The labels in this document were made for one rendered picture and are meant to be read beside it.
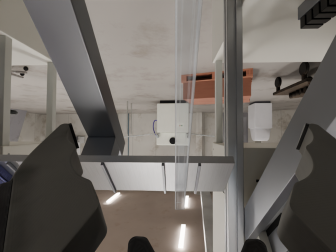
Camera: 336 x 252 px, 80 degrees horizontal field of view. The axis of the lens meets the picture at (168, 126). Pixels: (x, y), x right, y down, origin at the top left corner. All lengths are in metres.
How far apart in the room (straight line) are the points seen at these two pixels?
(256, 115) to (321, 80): 6.42
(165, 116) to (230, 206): 5.52
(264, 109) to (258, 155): 6.12
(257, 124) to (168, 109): 2.76
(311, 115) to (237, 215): 0.35
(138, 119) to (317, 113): 10.24
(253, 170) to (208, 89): 2.70
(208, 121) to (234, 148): 9.52
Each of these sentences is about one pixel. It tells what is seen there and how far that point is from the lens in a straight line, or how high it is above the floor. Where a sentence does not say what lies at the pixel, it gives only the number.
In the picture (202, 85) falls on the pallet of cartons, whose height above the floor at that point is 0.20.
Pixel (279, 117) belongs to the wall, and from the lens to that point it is 9.88.
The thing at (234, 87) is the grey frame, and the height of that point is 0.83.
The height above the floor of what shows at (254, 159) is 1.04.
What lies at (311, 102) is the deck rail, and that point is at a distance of 0.31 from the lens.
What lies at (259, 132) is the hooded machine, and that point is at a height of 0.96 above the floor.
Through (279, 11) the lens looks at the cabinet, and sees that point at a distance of 0.71.
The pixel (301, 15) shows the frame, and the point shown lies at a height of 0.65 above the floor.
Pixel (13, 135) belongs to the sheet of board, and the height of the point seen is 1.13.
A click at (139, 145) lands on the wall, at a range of 10.45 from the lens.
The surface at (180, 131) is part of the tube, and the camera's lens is 0.17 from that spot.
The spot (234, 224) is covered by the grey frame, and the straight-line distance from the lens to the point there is 0.60.
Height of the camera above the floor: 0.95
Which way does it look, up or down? 2 degrees down
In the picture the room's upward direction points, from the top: 180 degrees counter-clockwise
